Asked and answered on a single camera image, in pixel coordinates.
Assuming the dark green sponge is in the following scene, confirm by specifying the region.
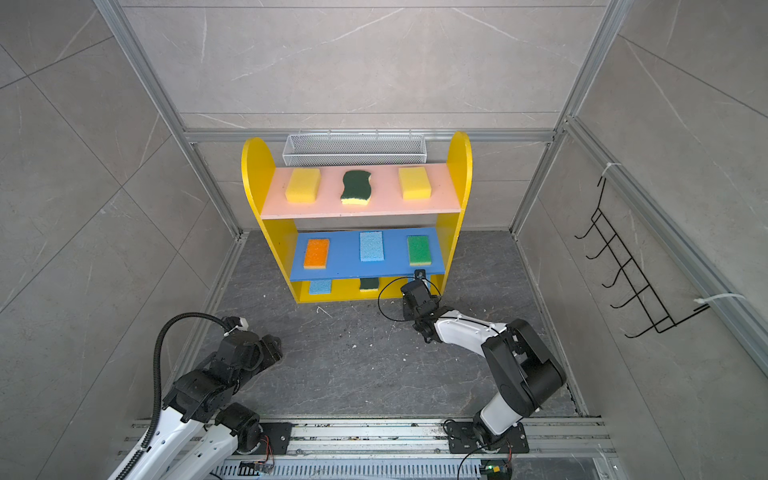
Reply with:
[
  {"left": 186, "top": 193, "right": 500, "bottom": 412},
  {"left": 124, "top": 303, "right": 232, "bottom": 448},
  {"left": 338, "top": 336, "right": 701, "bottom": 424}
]
[
  {"left": 340, "top": 170, "right": 372, "bottom": 206},
  {"left": 359, "top": 277, "right": 380, "bottom": 292}
]

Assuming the bright green sponge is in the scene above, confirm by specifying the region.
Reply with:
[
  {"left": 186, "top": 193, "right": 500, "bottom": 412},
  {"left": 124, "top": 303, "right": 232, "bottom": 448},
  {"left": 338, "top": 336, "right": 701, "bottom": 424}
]
[{"left": 407, "top": 235, "right": 432, "bottom": 266}]

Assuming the blue sponge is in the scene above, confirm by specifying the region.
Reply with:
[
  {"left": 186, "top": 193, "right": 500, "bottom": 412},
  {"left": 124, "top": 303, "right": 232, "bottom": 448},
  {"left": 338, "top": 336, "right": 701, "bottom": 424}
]
[
  {"left": 309, "top": 279, "right": 332, "bottom": 295},
  {"left": 359, "top": 231, "right": 385, "bottom": 262}
]

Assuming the orange sponge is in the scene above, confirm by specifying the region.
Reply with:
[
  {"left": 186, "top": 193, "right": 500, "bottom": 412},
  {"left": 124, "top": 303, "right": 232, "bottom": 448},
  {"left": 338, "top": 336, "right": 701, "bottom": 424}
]
[{"left": 303, "top": 238, "right": 330, "bottom": 270}]

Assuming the yellow sponge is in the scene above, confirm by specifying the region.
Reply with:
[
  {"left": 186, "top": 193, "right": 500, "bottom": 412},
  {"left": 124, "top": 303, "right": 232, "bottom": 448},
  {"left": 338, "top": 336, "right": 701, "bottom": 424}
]
[
  {"left": 285, "top": 168, "right": 322, "bottom": 205},
  {"left": 398, "top": 167, "right": 432, "bottom": 201}
]

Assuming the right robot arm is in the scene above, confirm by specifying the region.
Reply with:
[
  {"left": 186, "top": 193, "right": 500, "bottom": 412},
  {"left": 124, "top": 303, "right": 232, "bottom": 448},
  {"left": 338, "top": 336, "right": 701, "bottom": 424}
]
[{"left": 401, "top": 279, "right": 567, "bottom": 446}]

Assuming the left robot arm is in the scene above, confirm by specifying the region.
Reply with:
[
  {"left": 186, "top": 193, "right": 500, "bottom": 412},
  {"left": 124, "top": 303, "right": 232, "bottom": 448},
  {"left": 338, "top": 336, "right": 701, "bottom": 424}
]
[{"left": 110, "top": 329, "right": 283, "bottom": 479}]

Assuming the yellow shelf with coloured boards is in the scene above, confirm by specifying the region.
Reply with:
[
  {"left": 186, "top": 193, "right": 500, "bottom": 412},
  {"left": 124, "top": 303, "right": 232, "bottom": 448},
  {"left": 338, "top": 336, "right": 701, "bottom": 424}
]
[{"left": 241, "top": 132, "right": 473, "bottom": 303}]

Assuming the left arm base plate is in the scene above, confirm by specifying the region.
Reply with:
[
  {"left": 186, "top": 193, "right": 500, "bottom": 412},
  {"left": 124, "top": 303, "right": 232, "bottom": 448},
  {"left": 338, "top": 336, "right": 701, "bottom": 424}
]
[{"left": 252, "top": 422, "right": 293, "bottom": 457}]

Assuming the black corrugated cable left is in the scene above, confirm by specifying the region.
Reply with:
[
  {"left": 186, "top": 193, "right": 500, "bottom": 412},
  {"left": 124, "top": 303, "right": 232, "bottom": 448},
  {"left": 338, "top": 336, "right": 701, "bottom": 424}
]
[{"left": 113, "top": 311, "right": 232, "bottom": 480}]

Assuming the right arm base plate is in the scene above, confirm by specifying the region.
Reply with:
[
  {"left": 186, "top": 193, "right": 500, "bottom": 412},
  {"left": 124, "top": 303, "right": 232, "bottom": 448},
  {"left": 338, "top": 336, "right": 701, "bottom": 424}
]
[{"left": 441, "top": 419, "right": 530, "bottom": 454}]

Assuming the aluminium mounting rail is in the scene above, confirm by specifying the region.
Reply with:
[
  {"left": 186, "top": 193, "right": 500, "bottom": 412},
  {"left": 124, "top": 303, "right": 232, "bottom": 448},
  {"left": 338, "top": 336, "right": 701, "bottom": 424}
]
[{"left": 203, "top": 418, "right": 626, "bottom": 479}]

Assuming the white wire mesh basket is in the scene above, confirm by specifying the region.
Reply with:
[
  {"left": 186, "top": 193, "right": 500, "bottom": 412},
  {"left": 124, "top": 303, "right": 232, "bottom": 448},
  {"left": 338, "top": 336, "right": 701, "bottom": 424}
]
[{"left": 282, "top": 133, "right": 427, "bottom": 167}]

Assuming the black wire hook rack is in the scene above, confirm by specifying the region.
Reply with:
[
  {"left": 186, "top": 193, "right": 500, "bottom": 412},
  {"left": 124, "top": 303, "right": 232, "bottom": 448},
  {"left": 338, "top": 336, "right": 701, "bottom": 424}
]
[{"left": 574, "top": 177, "right": 710, "bottom": 339}]

